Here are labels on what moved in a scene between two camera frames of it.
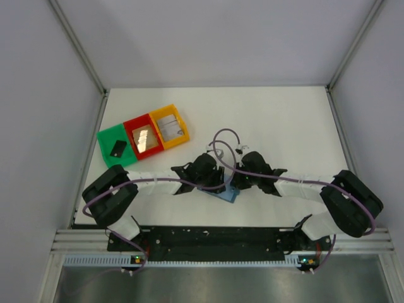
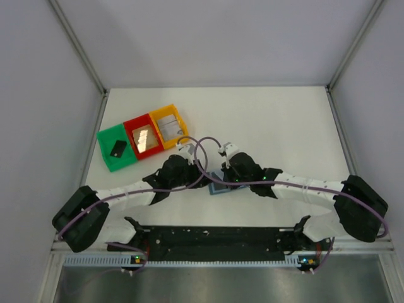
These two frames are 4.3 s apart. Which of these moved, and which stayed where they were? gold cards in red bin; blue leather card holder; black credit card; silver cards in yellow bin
Moved: blue leather card holder
Stayed: black credit card; silver cards in yellow bin; gold cards in red bin
